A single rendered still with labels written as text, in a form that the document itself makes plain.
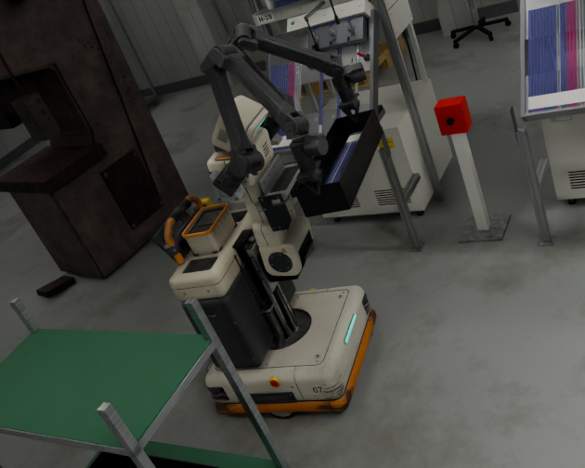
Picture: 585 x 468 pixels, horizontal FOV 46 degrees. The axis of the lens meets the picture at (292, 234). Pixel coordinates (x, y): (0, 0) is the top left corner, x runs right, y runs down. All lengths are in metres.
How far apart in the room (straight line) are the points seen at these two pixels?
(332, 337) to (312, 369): 0.19
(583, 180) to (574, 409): 1.39
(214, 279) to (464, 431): 1.15
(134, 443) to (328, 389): 1.20
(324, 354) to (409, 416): 0.43
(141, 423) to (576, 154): 2.58
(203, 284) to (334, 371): 0.66
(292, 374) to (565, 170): 1.78
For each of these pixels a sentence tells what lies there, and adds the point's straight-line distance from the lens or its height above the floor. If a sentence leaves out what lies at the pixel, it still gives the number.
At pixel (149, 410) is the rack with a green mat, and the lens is 2.01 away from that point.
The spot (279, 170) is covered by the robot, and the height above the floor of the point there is 1.05.
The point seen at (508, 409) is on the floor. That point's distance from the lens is 2.88.
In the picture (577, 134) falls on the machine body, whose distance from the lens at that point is 3.67.
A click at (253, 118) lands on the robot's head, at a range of 2.58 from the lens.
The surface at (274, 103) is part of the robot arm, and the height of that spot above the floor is 1.43.
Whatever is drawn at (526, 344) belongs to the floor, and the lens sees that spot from 3.12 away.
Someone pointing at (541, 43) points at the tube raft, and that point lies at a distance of 3.42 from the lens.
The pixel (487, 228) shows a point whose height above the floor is 0.02.
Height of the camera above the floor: 2.09
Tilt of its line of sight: 28 degrees down
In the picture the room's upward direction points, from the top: 24 degrees counter-clockwise
